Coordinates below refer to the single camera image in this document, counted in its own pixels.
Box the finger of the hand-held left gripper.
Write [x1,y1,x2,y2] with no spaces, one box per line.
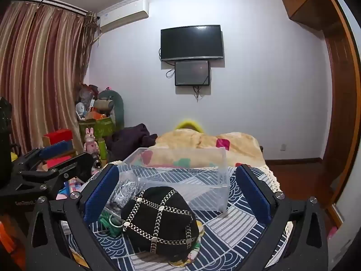
[11,140,74,173]
[17,152,95,200]

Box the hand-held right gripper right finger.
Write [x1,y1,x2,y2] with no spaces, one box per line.
[236,163,330,271]

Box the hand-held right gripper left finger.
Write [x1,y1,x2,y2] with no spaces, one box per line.
[26,163,121,271]

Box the clear plastic storage box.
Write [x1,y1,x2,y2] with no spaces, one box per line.
[118,146,231,213]

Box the black hat with silver chains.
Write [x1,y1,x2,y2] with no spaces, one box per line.
[121,186,198,262]

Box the red box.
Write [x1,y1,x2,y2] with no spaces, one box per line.
[42,129,74,148]

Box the silver item in plastic bag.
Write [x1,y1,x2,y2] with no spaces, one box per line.
[108,172,145,213]

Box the pink bunny doll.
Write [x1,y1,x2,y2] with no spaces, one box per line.
[84,127,98,154]

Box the green bottle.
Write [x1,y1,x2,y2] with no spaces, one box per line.
[97,137,109,161]

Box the blue wave-patterned bed sheet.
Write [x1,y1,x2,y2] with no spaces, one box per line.
[60,161,285,271]

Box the green cardboard box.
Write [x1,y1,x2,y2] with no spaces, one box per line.
[79,116,117,139]

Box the pile of toys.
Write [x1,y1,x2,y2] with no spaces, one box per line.
[75,83,100,121]

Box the dark purple clothing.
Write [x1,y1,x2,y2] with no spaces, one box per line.
[105,123,158,163]

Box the striped red curtain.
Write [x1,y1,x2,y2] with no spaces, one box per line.
[0,1,95,159]

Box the floral cloth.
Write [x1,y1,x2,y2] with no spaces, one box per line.
[169,220,205,267]

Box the yellow fleece blanket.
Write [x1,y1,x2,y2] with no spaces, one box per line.
[155,128,267,170]

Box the yellow plush item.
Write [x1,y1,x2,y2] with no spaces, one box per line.
[174,119,208,134]

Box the small black monitor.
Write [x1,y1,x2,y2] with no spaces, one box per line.
[174,60,211,87]

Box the curtain rod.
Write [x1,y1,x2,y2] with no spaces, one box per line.
[11,0,88,15]

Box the white air conditioner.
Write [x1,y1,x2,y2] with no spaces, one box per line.
[97,0,149,33]

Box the wooden wardrobe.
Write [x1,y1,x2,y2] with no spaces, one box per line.
[280,0,361,224]

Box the wall-mounted black television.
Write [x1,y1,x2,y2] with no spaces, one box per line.
[160,25,225,62]

